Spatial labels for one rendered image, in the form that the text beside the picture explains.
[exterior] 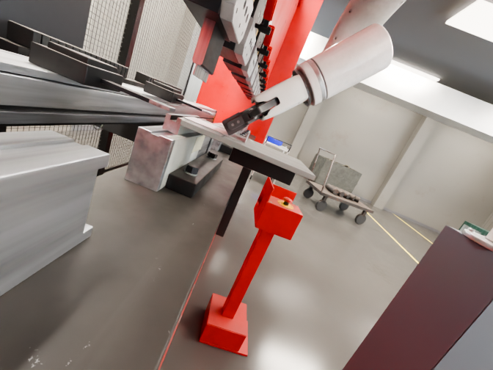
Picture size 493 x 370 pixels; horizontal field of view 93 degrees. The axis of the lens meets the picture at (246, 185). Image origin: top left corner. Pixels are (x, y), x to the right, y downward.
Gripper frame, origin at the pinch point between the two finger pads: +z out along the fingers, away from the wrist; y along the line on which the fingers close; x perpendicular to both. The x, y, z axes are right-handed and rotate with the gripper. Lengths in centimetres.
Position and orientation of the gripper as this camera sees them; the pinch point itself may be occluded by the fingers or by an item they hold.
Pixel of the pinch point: (234, 124)
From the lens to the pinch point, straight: 50.9
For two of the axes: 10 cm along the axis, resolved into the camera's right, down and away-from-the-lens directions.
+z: -8.9, 4.3, 1.5
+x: 4.6, 8.6, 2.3
